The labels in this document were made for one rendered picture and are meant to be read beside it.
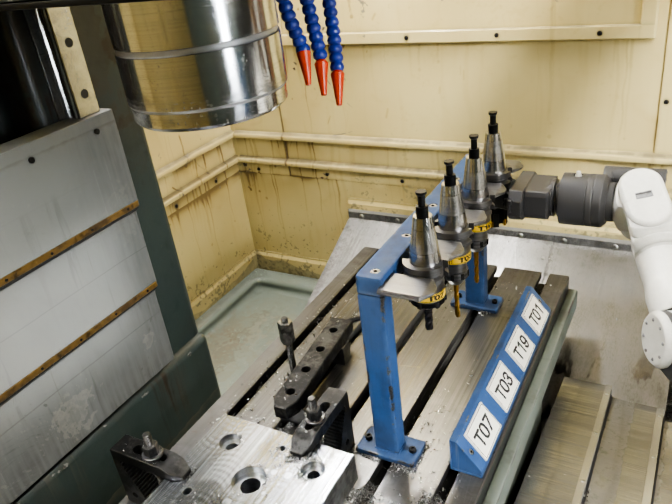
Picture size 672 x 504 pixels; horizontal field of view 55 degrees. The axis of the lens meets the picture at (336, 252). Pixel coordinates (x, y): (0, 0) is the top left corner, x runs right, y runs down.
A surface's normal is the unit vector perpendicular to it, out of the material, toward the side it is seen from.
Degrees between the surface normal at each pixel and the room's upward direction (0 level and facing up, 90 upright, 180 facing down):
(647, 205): 30
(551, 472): 7
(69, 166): 90
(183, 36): 90
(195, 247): 90
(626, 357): 24
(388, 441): 90
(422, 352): 0
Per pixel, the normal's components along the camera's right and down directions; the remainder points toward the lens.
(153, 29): -0.21, 0.48
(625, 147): -0.47, 0.47
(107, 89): 0.87, 0.14
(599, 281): -0.30, -0.61
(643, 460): -0.06, -0.93
